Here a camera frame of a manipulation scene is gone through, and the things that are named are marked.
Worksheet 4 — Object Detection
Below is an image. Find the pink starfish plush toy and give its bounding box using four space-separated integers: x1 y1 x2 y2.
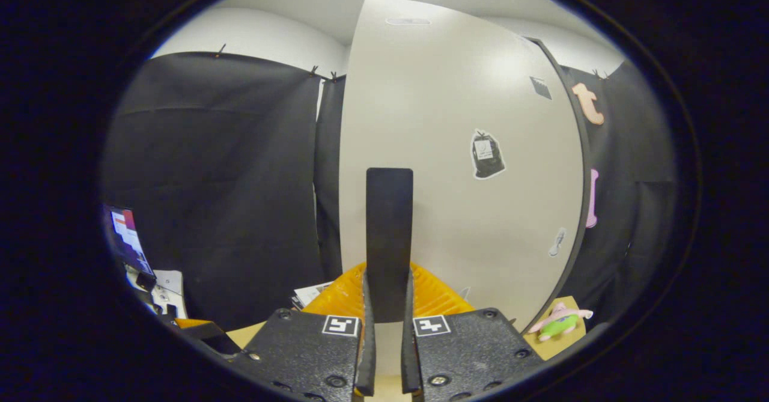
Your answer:
529 302 594 341

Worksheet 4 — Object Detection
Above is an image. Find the white side desk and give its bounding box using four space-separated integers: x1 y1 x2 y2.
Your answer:
126 267 188 320

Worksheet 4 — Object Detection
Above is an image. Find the black backdrop cloth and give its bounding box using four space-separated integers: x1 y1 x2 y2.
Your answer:
102 52 679 330

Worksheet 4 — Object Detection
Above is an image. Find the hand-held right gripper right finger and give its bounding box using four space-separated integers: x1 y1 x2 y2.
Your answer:
401 262 544 402

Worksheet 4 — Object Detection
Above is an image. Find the grey cabinet door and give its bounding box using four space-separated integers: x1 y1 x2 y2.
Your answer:
338 0 592 376

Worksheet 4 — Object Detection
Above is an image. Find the white book dark picture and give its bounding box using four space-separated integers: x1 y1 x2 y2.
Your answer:
291 282 334 311

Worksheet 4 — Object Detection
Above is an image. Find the black door handle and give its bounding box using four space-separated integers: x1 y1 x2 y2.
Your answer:
366 168 414 323

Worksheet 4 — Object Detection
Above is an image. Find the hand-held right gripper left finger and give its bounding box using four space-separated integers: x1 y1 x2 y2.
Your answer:
230 262 377 402

